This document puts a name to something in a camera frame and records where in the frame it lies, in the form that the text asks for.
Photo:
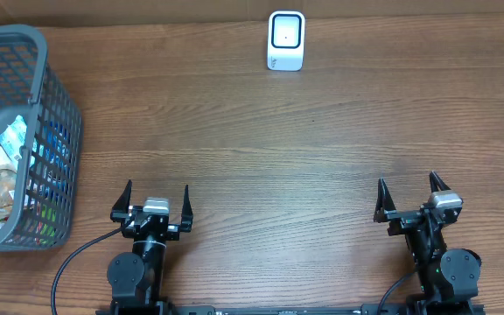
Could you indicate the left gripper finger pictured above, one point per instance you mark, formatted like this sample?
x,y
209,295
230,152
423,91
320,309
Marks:
x,y
120,211
187,213

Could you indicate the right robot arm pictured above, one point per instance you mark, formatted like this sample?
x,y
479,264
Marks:
x,y
448,277

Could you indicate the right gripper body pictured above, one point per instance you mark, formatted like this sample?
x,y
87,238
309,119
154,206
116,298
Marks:
x,y
421,241

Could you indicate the blue Oreo cookie pack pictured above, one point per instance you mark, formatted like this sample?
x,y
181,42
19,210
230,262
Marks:
x,y
55,166

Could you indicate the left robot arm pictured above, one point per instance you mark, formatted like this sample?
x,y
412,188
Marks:
x,y
136,276

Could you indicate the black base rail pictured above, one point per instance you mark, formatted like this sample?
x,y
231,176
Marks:
x,y
287,310

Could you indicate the white barcode scanner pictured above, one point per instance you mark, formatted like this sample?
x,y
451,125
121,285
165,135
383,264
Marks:
x,y
286,41

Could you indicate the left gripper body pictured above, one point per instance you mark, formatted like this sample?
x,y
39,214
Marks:
x,y
172,234

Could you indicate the grey plastic shopping basket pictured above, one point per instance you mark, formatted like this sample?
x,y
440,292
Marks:
x,y
30,88

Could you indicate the light blue snack packet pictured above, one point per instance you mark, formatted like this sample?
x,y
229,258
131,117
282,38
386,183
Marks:
x,y
13,138

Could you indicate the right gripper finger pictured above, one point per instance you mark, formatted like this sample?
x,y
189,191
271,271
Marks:
x,y
385,206
436,183

